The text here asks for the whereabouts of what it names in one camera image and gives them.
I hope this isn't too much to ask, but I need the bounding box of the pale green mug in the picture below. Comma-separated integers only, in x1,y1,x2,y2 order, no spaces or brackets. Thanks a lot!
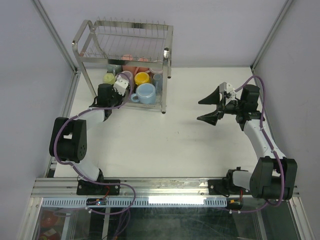
102,72,116,85

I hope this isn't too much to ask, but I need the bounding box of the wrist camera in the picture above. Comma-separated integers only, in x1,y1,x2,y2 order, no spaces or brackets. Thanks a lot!
113,76,130,97
219,82,237,105

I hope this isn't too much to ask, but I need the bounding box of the grey white small mug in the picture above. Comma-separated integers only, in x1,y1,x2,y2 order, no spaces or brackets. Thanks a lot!
152,73,163,94

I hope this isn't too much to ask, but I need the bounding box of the stainless steel dish rack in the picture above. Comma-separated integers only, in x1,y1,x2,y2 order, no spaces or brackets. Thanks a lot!
72,18,174,114

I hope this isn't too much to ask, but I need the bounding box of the lilac mug with handle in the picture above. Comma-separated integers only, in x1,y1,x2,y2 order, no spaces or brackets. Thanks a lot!
149,60,163,75

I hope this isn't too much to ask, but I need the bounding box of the light blue mug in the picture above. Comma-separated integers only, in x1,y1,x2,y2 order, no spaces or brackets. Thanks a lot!
130,83,156,105

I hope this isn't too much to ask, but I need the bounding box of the yellow mug black handle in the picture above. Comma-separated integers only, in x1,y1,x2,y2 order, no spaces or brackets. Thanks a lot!
134,72,152,86

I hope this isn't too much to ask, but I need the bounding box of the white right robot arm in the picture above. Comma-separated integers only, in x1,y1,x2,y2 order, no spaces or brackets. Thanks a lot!
197,82,298,201

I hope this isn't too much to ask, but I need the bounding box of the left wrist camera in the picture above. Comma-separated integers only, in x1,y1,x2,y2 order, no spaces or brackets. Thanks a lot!
113,76,130,97

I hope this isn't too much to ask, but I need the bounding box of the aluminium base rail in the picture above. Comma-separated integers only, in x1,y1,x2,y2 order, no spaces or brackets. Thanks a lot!
32,176,300,201

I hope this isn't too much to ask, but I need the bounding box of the white slotted cable duct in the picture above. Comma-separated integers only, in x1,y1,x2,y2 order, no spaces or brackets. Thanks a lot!
42,195,227,208

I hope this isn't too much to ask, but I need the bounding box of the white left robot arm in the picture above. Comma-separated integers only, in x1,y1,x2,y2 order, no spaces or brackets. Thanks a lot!
49,83,131,195

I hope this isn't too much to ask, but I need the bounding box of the tall pink cup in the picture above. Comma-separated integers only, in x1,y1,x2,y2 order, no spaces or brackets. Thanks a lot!
121,53,138,73

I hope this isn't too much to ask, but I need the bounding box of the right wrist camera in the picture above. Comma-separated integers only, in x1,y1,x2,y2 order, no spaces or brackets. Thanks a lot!
219,82,237,105

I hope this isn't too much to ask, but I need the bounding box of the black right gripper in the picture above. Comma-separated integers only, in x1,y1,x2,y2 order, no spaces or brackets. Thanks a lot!
196,86,244,126

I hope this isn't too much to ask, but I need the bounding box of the lilac mug black handle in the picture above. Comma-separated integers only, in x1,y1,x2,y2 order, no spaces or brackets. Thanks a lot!
119,70,135,85

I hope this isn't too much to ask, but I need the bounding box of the grey-blue round ceramic cup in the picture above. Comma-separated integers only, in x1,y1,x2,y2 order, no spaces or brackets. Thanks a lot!
106,64,123,76

